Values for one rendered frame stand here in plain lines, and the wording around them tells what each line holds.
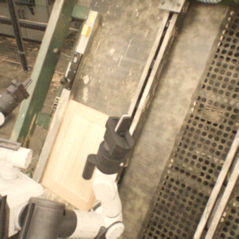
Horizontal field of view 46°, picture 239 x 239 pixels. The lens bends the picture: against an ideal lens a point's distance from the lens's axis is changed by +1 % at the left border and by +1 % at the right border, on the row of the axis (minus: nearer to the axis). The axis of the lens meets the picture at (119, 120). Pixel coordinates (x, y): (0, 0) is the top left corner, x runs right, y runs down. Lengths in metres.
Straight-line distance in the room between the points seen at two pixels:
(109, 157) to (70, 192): 0.71
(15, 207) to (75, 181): 0.57
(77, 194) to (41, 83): 0.65
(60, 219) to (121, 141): 0.32
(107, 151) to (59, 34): 1.01
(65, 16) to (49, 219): 1.15
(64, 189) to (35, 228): 0.63
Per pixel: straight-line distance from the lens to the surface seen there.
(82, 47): 1.51
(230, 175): 1.16
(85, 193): 1.45
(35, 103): 1.70
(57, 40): 1.69
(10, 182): 1.04
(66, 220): 0.95
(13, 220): 0.99
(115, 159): 0.82
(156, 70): 1.24
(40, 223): 0.91
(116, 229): 1.10
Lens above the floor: 2.08
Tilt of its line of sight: 37 degrees down
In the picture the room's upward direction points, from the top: straight up
